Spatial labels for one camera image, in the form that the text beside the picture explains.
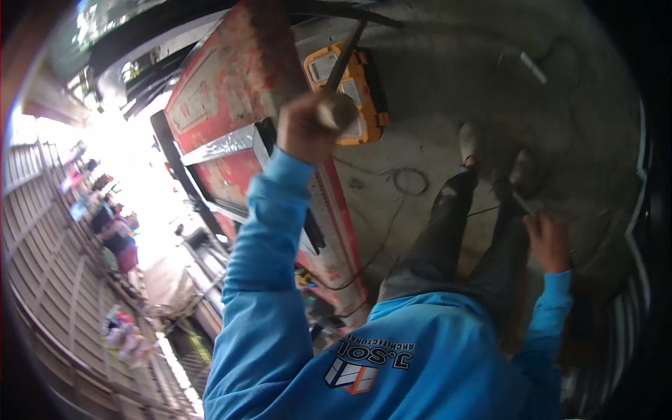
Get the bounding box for dark rod with wooden end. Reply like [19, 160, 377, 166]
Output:
[314, 20, 368, 132]

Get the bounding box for row of hanging clothes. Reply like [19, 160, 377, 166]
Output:
[59, 141, 142, 275]

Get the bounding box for wooden slat fence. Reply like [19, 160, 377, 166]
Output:
[0, 141, 203, 420]

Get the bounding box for black metal bar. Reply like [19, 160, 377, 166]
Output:
[150, 109, 228, 238]

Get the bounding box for thin black cable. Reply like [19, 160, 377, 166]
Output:
[315, 155, 501, 293]

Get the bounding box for person's legs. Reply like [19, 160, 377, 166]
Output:
[386, 122, 539, 329]

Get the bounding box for person's right fingers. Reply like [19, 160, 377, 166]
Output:
[522, 210, 553, 239]

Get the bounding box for person's right hand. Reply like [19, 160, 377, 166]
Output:
[522, 210, 573, 275]

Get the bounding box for yellow tool case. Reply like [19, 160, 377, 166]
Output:
[303, 42, 391, 147]

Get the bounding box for person's left fingers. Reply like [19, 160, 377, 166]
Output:
[315, 92, 360, 138]

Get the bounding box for small grey stick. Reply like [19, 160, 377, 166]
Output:
[511, 190, 535, 216]

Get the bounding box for short white pipe piece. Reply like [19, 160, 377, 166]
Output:
[519, 50, 548, 85]

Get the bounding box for person's left hand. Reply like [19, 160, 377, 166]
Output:
[276, 92, 360, 167]

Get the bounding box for person's body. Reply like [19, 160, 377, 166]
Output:
[202, 268, 565, 420]

